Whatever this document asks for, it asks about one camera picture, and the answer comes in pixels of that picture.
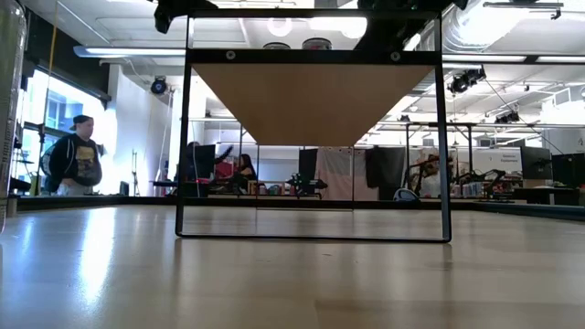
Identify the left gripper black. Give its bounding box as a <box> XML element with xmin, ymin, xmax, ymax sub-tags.
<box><xmin>154</xmin><ymin>0</ymin><xmax>218</xmax><ymax>35</ymax></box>

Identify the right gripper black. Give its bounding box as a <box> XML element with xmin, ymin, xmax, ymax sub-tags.
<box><xmin>354</xmin><ymin>0</ymin><xmax>469</xmax><ymax>51</ymax></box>

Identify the large clear bottle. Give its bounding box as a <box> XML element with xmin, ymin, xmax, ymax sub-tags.
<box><xmin>0</xmin><ymin>0</ymin><xmax>28</xmax><ymax>235</ymax></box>

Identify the long ceiling light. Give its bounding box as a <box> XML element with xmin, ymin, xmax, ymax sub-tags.
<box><xmin>72</xmin><ymin>44</ymin><xmax>187</xmax><ymax>59</ymax></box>

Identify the black ceiling spotlight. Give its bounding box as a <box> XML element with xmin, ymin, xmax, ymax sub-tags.
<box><xmin>447</xmin><ymin>67</ymin><xmax>488</xmax><ymax>95</ymax></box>
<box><xmin>494</xmin><ymin>111</ymin><xmax>522</xmax><ymax>125</ymax></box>

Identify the ceiling light strip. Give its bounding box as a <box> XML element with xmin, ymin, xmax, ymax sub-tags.
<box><xmin>442</xmin><ymin>53</ymin><xmax>585</xmax><ymax>65</ymax></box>

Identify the black ceiling track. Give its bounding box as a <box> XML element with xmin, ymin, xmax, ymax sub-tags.
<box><xmin>482</xmin><ymin>0</ymin><xmax>565</xmax><ymax>20</ymax></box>

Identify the black hanging cloth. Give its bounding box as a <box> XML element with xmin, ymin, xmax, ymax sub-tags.
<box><xmin>364</xmin><ymin>145</ymin><xmax>408</xmax><ymax>201</ymax></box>

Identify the person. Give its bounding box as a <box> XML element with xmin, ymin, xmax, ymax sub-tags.
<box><xmin>418</xmin><ymin>154</ymin><xmax>444</xmax><ymax>197</ymax></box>
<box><xmin>39</xmin><ymin>113</ymin><xmax>104</xmax><ymax>197</ymax></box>
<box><xmin>230</xmin><ymin>153</ymin><xmax>258</xmax><ymax>193</ymax></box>

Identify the black computer monitor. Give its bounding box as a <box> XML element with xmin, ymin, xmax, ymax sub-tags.
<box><xmin>550</xmin><ymin>153</ymin><xmax>585</xmax><ymax>187</ymax></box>
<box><xmin>520</xmin><ymin>145</ymin><xmax>553</xmax><ymax>181</ymax></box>
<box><xmin>185</xmin><ymin>143</ymin><xmax>217</xmax><ymax>182</ymax></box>

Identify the white hanging cloth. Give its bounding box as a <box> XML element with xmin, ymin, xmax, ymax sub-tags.
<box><xmin>314</xmin><ymin>145</ymin><xmax>367</xmax><ymax>201</ymax></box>

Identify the black upright panel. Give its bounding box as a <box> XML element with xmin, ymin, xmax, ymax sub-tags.
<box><xmin>298</xmin><ymin>146</ymin><xmax>319</xmax><ymax>184</ymax></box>

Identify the white and blue round object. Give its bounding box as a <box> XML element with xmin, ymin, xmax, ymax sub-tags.
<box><xmin>392</xmin><ymin>187</ymin><xmax>420</xmax><ymax>203</ymax></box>

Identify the white printed sign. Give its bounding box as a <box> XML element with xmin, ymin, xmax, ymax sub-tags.
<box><xmin>473</xmin><ymin>148</ymin><xmax>523</xmax><ymax>180</ymax></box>

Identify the silver ceiling duct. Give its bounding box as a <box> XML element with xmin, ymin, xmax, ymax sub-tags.
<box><xmin>441</xmin><ymin>0</ymin><xmax>585</xmax><ymax>55</ymax></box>

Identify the black metal rig frame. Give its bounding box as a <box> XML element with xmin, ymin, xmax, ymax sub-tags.
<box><xmin>404</xmin><ymin>120</ymin><xmax>479</xmax><ymax>202</ymax></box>

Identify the wooden shelf black metal frame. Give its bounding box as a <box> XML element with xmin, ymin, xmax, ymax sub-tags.
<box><xmin>175</xmin><ymin>7</ymin><xmax>453</xmax><ymax>243</ymax></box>

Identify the yellow hanging strap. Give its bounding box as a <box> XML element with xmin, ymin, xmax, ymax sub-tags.
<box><xmin>43</xmin><ymin>0</ymin><xmax>60</xmax><ymax>120</ymax></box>

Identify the black aluminium table rail frame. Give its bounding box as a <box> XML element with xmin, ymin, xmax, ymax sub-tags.
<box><xmin>16</xmin><ymin>194</ymin><xmax>585</xmax><ymax>224</ymax></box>

